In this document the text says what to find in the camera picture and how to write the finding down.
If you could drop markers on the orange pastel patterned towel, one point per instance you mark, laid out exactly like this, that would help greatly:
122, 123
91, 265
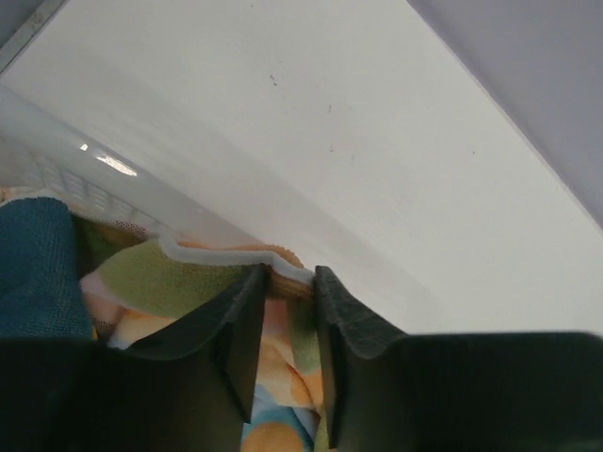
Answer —
134, 285

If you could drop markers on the dark blue towel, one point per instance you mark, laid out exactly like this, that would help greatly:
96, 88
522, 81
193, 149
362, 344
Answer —
40, 289

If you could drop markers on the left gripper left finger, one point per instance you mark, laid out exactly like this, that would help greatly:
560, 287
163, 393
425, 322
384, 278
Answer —
187, 387

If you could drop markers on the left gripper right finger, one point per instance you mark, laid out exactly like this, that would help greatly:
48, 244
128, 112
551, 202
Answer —
386, 390

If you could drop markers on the left white plastic basket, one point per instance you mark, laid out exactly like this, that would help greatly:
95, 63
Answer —
40, 151

